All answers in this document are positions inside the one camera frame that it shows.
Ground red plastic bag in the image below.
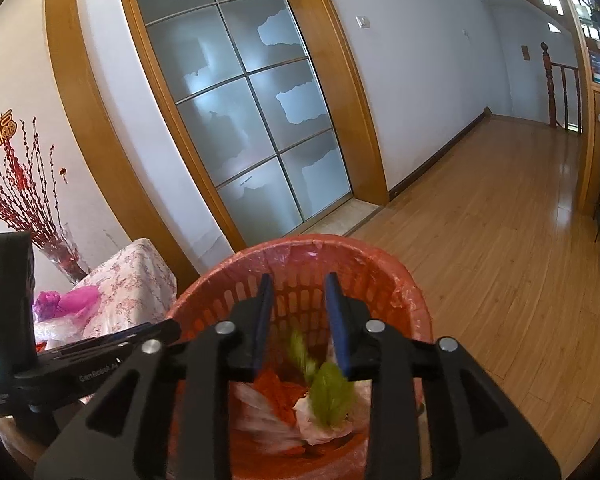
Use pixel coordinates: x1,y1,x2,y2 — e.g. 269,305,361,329
252,367,312,457

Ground red hanging tassel ornament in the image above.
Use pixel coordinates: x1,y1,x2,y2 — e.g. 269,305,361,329
0,107,29,187

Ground wooden wall pillar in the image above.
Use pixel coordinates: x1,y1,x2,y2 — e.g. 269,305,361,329
42,0,202,281

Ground clear plastic bag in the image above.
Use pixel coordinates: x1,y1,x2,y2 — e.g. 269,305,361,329
34,310,89,354

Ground green plastic bag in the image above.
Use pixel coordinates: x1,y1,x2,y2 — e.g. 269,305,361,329
287,327,359,431

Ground red decorative branches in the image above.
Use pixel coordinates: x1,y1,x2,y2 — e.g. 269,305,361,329
0,116,64,249

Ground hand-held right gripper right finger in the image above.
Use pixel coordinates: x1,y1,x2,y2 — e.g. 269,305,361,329
325,271,563,480

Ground wooden table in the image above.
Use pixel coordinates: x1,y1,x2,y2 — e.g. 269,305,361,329
0,400,56,467

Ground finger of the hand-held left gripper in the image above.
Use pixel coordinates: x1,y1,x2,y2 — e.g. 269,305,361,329
44,319,182,358

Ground wooden door frame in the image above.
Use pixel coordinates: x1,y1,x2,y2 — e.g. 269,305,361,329
112,0,390,252

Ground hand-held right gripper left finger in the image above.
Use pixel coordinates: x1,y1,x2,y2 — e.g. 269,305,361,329
32,273,276,480

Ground translucent white plastic bag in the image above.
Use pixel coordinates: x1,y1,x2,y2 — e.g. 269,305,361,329
230,380,372,449

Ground orange plastic wastebasket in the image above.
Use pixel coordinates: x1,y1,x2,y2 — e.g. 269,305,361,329
165,234,433,480

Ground wooden partition frame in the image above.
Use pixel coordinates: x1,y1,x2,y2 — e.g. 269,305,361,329
555,0,600,217

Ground floral tablecloth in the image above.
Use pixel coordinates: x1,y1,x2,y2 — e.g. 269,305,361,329
32,238,178,347

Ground purple plastic bag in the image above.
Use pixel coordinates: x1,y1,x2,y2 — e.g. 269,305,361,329
34,291,63,322

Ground orange lined waste basket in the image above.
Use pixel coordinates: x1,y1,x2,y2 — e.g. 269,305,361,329
165,234,433,480

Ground wooden stair railing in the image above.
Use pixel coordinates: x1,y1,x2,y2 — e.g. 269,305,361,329
540,42,584,132

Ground glass vase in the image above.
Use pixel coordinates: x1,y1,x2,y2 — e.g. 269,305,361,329
39,222,91,286

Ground pink plastic bag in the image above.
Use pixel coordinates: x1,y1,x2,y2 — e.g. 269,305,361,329
55,285,101,322

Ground frosted glass sliding door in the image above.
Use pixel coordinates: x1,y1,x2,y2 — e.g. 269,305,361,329
130,0,354,247

